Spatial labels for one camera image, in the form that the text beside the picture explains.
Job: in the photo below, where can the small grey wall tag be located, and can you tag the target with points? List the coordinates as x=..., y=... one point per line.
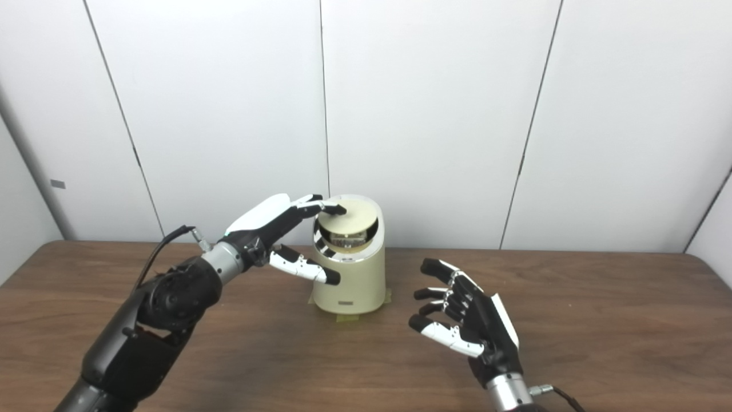
x=58, y=184

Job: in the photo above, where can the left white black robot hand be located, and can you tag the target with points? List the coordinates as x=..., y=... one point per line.
x=263, y=220

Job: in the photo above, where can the cream-colored round bin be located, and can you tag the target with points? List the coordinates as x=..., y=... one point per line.
x=357, y=280

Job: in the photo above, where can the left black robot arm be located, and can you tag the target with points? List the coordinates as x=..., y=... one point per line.
x=160, y=309

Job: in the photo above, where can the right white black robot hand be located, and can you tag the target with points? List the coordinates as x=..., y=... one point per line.
x=492, y=332

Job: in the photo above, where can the green white milk carton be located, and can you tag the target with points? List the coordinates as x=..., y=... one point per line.
x=349, y=244

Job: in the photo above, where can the cream round bin lid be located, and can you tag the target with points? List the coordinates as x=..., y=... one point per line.
x=357, y=220

